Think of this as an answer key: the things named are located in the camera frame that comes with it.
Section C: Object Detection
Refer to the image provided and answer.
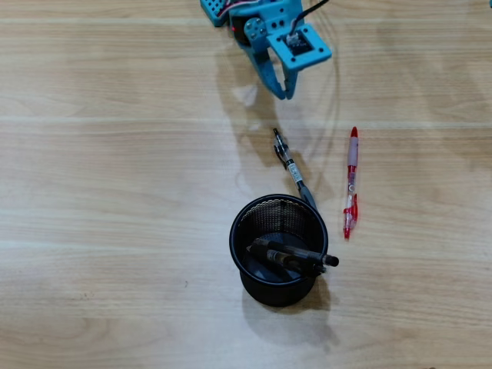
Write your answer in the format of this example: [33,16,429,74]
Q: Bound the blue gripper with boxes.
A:
[229,0,304,101]

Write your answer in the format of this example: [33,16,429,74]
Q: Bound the black grey click pen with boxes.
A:
[272,128,318,211]

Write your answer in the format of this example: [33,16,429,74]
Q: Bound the red retractable pen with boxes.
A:
[342,126,361,240]

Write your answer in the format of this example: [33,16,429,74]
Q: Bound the black pen with gold ring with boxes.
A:
[245,244,327,276]

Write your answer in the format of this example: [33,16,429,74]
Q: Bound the clear pen with black cap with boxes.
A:
[251,238,341,268]

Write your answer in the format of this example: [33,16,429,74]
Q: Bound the black mesh pen holder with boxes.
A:
[228,193,329,308]

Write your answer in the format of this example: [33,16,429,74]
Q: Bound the wrist camera on blue mount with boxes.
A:
[266,23,332,73]

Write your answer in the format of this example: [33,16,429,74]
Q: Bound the black camera cable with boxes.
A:
[291,0,331,38]

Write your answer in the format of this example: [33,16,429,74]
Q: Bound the red white black servo wires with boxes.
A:
[217,0,262,18]

